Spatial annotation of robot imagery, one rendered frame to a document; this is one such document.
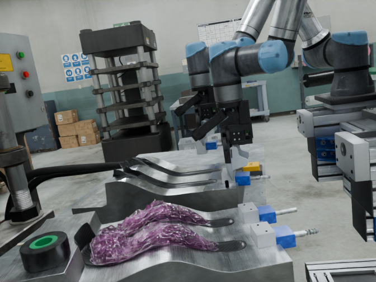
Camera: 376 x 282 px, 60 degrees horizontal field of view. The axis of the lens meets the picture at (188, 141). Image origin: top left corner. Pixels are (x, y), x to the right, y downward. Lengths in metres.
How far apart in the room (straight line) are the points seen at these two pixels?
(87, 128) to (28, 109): 6.10
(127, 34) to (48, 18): 3.63
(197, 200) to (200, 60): 0.50
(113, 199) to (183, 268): 0.44
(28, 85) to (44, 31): 6.78
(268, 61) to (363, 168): 0.32
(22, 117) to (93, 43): 3.65
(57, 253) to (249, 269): 0.33
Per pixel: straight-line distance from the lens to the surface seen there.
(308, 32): 1.40
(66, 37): 8.10
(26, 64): 1.58
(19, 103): 1.50
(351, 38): 1.32
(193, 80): 1.16
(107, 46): 4.99
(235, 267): 0.62
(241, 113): 0.87
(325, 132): 1.31
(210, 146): 1.20
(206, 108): 1.16
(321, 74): 6.57
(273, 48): 0.80
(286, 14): 0.92
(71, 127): 7.74
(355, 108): 1.34
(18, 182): 1.26
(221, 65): 0.84
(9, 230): 1.26
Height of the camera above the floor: 1.19
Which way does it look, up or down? 11 degrees down
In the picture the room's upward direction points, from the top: 9 degrees counter-clockwise
